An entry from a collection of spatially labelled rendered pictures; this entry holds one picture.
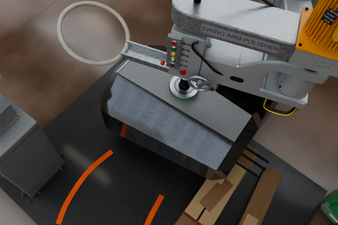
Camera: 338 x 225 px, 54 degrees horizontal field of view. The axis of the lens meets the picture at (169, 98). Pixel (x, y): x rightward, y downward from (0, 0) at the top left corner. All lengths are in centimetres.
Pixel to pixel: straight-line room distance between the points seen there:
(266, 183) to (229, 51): 149
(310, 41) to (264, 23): 23
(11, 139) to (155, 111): 99
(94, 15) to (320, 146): 285
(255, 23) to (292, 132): 193
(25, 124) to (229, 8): 154
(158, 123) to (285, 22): 117
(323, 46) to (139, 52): 119
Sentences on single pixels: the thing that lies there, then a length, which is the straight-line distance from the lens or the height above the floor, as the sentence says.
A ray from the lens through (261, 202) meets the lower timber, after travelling 304.
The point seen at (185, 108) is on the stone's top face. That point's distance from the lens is 236.
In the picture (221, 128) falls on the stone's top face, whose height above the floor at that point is 85.
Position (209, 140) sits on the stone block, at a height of 79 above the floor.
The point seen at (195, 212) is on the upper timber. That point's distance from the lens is 279.
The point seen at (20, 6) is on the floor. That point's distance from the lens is 443.
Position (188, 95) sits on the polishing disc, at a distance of 235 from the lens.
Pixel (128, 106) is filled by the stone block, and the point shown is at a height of 71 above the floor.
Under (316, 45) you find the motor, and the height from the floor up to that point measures 174.
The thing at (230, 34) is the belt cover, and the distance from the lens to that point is 171.
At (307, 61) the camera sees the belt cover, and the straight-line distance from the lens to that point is 175.
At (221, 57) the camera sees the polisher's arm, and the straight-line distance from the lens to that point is 193.
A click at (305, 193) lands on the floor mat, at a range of 328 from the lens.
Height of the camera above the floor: 292
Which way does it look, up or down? 60 degrees down
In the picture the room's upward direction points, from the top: 5 degrees clockwise
